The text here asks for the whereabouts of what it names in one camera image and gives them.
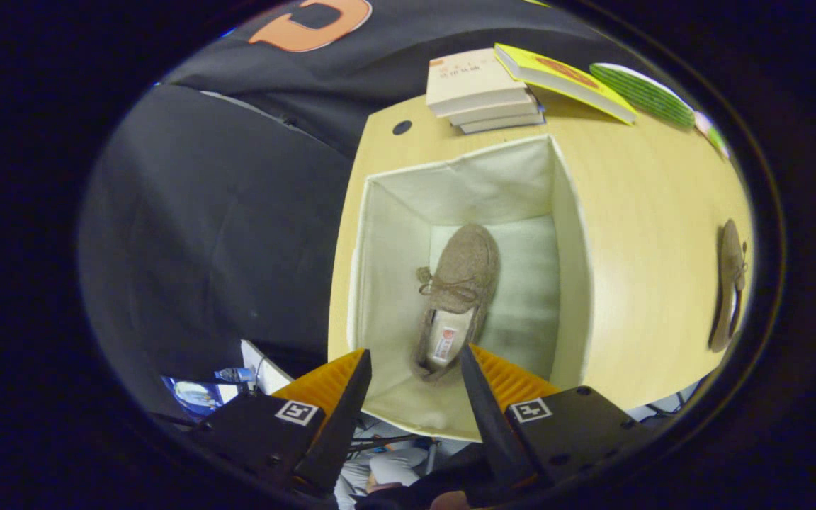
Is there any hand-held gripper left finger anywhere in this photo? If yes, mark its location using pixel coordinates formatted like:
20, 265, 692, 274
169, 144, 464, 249
188, 348, 373, 497

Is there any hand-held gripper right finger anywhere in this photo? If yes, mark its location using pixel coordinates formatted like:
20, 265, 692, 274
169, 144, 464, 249
460, 344, 653, 489

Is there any brown fuzzy shoe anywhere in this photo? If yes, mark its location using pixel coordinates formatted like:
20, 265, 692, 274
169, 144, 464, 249
708, 219, 749, 353
410, 223, 502, 382

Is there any white fabric storage box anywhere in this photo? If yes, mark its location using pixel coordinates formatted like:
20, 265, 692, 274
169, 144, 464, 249
346, 135, 594, 441

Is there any blue printed box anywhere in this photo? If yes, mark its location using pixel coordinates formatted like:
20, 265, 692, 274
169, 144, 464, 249
161, 375, 239, 419

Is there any person's black sleeve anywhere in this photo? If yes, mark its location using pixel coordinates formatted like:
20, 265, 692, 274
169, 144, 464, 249
355, 443, 515, 510

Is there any white side table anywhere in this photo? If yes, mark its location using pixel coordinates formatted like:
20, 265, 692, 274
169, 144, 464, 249
240, 340, 295, 395

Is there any blue-edged book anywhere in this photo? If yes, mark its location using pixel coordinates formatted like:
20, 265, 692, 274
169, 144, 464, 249
459, 110, 545, 135

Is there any white paperback book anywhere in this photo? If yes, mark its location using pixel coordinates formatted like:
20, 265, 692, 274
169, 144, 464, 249
447, 96, 540, 127

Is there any beige paperback book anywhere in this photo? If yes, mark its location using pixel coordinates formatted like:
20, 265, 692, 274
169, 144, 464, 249
426, 48, 529, 118

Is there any yellow book red emblem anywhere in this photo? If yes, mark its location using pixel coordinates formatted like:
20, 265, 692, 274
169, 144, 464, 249
494, 43, 639, 125

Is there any watermelon slice plush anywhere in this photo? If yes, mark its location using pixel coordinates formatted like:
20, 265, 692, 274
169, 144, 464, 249
589, 62, 696, 129

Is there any pink and green plush toy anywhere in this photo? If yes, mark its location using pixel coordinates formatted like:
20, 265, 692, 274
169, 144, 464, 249
693, 111, 730, 158

